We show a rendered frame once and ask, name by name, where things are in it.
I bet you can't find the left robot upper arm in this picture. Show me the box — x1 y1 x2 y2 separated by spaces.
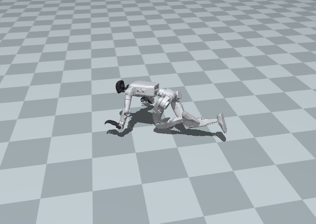
124 87 134 114

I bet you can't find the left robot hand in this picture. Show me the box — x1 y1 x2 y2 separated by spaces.
105 120 121 129

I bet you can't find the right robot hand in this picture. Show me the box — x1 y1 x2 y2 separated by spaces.
141 97 152 104

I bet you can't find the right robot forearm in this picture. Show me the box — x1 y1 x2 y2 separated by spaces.
148 97 155 104

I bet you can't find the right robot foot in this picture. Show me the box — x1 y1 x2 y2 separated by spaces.
217 113 227 133

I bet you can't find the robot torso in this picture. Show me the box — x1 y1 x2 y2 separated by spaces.
128 80 177 103

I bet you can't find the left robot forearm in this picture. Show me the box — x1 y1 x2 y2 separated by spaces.
118 108 127 130

